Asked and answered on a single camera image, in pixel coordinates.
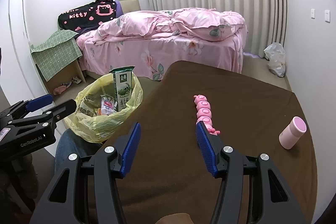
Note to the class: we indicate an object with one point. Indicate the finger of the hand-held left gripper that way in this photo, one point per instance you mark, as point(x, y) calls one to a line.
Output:
point(64, 108)
point(40, 102)

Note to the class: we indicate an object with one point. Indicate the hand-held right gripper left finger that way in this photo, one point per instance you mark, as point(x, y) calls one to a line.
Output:
point(130, 150)

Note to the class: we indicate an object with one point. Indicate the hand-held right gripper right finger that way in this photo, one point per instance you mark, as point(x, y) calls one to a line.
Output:
point(207, 150)

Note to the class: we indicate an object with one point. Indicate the yellow plastic garbage bag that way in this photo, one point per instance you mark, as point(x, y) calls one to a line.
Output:
point(105, 127)

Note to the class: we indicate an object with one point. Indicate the green and white wrapper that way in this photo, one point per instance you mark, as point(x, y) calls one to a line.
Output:
point(123, 90)

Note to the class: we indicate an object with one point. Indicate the pink slipper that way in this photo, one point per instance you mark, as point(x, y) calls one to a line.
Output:
point(61, 89)

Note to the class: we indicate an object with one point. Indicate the white sneaker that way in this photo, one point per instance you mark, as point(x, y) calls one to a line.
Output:
point(76, 80)

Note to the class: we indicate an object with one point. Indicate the wooden nightstand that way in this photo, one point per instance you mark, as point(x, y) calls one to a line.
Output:
point(64, 75)

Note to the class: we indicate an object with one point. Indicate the pink caterpillar toy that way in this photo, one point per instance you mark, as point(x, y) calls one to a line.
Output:
point(203, 111)

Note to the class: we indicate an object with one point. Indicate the green checked cloth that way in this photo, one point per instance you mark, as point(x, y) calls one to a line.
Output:
point(56, 53)

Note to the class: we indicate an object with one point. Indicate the pink cup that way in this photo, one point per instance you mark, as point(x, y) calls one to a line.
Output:
point(291, 132)

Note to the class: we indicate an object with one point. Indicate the black Hello Kitty pillow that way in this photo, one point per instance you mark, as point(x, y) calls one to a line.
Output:
point(84, 15)

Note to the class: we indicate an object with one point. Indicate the bed with pink floral sheet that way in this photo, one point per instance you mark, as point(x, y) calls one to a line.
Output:
point(170, 56)

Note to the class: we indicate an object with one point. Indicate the purple cloth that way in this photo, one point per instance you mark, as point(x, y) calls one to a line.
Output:
point(119, 8)

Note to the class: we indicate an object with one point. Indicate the white plastic bag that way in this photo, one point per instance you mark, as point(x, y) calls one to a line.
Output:
point(275, 58)

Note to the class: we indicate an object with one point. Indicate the beige headboard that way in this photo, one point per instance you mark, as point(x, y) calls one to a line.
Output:
point(130, 6)

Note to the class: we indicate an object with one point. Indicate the pink floral quilt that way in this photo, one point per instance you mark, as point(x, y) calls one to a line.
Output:
point(162, 24)

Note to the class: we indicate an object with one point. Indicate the white wall switch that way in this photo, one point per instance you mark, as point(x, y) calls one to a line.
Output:
point(327, 16)
point(312, 13)

